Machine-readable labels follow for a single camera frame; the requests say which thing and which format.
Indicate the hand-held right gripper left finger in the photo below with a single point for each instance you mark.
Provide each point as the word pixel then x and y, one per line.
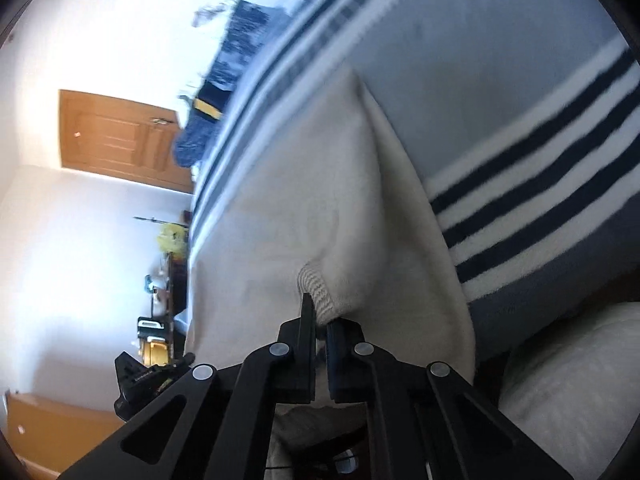
pixel 307 350

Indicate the dark thin stick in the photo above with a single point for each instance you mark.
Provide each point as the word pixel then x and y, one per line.
pixel 150 218

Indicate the person's white quilted pants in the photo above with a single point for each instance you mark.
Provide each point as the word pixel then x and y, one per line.
pixel 575 385

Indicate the wooden door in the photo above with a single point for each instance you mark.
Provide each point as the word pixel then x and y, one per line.
pixel 115 135

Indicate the wooden cabinet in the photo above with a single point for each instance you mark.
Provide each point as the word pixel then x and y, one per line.
pixel 45 430

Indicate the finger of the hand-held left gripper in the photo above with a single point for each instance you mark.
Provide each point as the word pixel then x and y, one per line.
pixel 184 360

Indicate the blue white toy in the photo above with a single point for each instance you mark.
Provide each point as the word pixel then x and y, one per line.
pixel 149 285

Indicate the yellow jug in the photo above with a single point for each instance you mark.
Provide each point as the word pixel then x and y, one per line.
pixel 154 352

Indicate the cream knit sweater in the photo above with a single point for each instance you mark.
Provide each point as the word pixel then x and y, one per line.
pixel 300 185

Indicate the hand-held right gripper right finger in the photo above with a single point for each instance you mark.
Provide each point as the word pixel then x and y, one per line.
pixel 340 360

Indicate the yellow plastic bag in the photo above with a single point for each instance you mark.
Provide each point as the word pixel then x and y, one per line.
pixel 172 237

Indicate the dark wooden side table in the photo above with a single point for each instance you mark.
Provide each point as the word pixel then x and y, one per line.
pixel 177 285

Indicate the dark patterned rolled duvet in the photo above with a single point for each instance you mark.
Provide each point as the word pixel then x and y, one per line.
pixel 240 40

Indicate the black white appliance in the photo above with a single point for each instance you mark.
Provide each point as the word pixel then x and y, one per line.
pixel 152 327

